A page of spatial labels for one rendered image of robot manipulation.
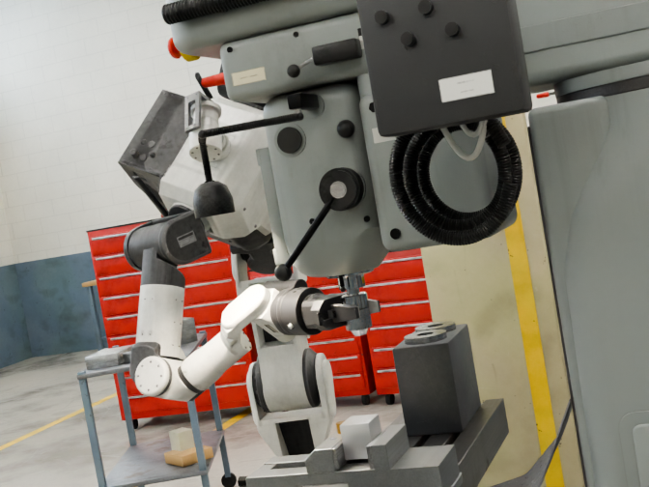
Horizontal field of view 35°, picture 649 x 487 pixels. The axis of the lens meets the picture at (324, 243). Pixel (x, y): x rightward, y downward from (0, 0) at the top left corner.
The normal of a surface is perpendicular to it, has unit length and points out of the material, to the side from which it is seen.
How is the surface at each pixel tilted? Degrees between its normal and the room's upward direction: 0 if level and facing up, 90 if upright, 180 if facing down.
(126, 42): 90
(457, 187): 90
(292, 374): 81
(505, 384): 90
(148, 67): 90
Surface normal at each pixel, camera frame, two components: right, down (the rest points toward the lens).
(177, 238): 0.69, -0.12
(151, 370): -0.44, -0.20
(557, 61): -0.33, 0.11
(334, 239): -0.26, 0.41
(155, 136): -0.24, -0.44
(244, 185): 0.44, -0.10
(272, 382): -0.20, -0.07
